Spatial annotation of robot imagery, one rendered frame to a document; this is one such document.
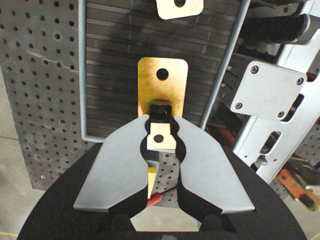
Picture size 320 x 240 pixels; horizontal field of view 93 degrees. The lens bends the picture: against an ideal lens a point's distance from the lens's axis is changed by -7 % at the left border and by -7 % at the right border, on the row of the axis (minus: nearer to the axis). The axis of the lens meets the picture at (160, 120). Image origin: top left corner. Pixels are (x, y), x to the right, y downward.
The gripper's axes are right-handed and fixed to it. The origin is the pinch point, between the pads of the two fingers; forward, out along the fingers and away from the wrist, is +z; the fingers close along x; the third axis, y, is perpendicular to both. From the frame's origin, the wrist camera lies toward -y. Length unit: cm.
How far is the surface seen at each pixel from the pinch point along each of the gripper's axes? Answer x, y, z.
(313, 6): 26.9, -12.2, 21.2
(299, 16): 18.3, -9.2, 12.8
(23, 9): -45, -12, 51
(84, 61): -7.3, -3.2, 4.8
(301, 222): 255, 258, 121
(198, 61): 3.5, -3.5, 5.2
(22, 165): -152, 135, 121
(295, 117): 33.3, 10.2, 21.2
